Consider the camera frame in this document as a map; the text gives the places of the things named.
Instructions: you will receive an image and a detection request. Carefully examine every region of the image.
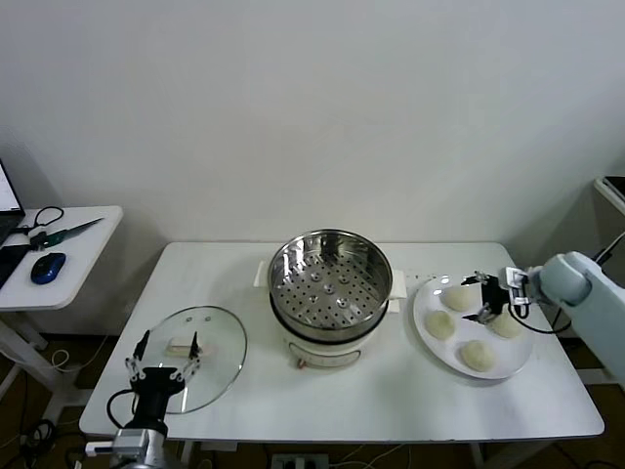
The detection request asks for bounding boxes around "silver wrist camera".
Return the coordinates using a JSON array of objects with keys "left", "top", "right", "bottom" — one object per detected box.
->
[
  {"left": 502, "top": 266, "right": 532, "bottom": 307},
  {"left": 85, "top": 428, "right": 167, "bottom": 463}
]

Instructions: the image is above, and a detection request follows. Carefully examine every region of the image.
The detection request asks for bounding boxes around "grey power strip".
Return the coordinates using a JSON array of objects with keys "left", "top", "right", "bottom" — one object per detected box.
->
[{"left": 271, "top": 452, "right": 329, "bottom": 469}]

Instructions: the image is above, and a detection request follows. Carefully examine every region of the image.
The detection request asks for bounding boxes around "white round plate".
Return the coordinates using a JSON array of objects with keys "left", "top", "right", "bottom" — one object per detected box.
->
[{"left": 411, "top": 275, "right": 534, "bottom": 381}]

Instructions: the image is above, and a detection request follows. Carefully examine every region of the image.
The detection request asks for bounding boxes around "stainless steel steamer basket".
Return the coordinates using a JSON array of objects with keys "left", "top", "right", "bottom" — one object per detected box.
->
[{"left": 252, "top": 228, "right": 409, "bottom": 344}]

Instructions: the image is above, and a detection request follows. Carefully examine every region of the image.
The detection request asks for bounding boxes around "black floor cable bundle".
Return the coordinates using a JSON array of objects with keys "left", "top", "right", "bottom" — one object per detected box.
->
[{"left": 19, "top": 418, "right": 58, "bottom": 469}]

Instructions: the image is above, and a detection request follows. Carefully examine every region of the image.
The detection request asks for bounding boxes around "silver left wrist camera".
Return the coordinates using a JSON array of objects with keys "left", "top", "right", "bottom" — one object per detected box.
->
[{"left": 85, "top": 428, "right": 167, "bottom": 463}]

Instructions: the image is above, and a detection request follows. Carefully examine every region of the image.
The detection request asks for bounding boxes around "white steamed baozi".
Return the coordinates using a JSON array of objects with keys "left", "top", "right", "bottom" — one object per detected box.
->
[
  {"left": 487, "top": 312, "right": 524, "bottom": 340},
  {"left": 424, "top": 311, "right": 458, "bottom": 340},
  {"left": 440, "top": 286, "right": 474, "bottom": 312},
  {"left": 458, "top": 340, "right": 498, "bottom": 372}
]

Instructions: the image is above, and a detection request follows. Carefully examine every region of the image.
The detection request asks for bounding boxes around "white electric cooking pot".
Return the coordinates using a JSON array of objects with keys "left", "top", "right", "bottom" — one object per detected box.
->
[{"left": 268, "top": 292, "right": 404, "bottom": 370}]

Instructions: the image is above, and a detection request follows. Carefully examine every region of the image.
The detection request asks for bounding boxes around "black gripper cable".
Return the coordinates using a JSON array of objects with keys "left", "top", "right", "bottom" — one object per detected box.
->
[
  {"left": 505, "top": 297, "right": 575, "bottom": 336},
  {"left": 106, "top": 388, "right": 141, "bottom": 441}
]

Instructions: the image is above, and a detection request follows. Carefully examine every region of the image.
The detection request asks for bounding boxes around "blue computer mouse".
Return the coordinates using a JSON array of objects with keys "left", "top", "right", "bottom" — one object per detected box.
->
[{"left": 29, "top": 251, "right": 67, "bottom": 285}]

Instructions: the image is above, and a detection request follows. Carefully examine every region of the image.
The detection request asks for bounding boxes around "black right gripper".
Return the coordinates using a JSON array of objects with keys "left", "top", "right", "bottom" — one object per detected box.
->
[{"left": 461, "top": 270, "right": 512, "bottom": 324}]

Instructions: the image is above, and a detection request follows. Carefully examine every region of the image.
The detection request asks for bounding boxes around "white side table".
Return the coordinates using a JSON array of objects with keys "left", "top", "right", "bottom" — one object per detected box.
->
[{"left": 0, "top": 204, "right": 123, "bottom": 426}]

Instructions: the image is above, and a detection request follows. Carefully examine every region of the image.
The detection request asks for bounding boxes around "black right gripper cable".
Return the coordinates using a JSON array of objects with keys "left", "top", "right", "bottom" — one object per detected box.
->
[{"left": 505, "top": 297, "right": 575, "bottom": 336}]

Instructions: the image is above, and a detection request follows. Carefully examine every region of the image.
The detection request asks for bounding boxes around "black laptop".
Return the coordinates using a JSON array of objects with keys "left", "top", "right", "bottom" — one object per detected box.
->
[{"left": 0, "top": 158, "right": 30, "bottom": 289}]

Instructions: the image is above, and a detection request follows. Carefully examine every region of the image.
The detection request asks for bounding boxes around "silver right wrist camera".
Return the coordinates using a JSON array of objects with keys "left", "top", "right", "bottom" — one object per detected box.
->
[{"left": 502, "top": 266, "right": 532, "bottom": 307}]

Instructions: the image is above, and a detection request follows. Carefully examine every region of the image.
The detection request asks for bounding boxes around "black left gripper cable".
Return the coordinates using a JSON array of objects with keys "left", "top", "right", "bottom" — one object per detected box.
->
[{"left": 106, "top": 388, "right": 141, "bottom": 441}]

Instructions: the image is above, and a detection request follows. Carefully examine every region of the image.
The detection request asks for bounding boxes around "white floor cable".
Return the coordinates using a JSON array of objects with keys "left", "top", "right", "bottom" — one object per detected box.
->
[{"left": 50, "top": 336, "right": 111, "bottom": 375}]

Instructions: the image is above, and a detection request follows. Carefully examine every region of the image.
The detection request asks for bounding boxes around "black flat tablet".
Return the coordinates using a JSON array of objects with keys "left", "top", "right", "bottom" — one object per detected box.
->
[{"left": 603, "top": 174, "right": 625, "bottom": 201}]

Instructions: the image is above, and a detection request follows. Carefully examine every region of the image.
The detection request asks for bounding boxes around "white shelf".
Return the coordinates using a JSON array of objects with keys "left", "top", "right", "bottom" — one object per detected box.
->
[{"left": 592, "top": 174, "right": 625, "bottom": 231}]

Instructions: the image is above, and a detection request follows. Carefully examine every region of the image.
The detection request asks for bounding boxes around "black looped cable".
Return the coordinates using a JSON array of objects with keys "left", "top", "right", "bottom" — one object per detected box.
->
[{"left": 12, "top": 205, "right": 64, "bottom": 234}]

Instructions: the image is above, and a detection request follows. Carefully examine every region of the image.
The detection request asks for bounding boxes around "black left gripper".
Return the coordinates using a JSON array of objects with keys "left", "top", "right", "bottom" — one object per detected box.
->
[{"left": 125, "top": 329, "right": 204, "bottom": 431}]

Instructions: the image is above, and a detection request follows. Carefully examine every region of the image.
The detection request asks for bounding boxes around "glass lid with white handle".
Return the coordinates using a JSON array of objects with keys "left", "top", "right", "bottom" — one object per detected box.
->
[{"left": 130, "top": 305, "right": 248, "bottom": 415}]

